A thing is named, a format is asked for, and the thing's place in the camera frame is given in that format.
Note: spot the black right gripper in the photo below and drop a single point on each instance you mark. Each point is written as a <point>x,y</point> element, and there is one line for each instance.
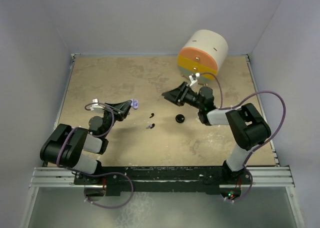
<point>176,96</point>

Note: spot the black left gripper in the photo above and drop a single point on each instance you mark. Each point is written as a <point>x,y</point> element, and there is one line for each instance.
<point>120,110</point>

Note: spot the purple round earbud charging case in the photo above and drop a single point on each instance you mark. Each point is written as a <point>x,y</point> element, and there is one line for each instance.
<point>134,104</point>

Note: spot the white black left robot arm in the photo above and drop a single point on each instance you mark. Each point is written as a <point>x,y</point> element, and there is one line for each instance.
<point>66,144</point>

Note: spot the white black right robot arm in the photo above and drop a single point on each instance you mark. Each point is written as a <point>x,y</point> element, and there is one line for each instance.
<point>248,127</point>

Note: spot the black purple earbud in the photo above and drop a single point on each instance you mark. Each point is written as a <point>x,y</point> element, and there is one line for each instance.
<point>150,126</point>

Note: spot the cylindrical three-drawer storage box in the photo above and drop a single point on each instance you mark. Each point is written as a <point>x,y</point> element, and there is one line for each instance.
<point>205,52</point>

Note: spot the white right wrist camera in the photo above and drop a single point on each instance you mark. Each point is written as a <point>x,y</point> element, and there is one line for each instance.
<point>194,79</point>

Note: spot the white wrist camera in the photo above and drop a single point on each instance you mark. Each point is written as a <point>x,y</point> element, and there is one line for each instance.
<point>95,106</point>
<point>194,79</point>

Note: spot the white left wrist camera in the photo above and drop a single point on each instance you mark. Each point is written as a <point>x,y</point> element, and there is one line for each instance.
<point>95,106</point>

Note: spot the aluminium table frame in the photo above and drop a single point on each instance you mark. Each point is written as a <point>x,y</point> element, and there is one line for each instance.
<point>165,160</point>

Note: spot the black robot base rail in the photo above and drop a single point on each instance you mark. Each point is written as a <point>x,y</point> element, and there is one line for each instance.
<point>203,179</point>

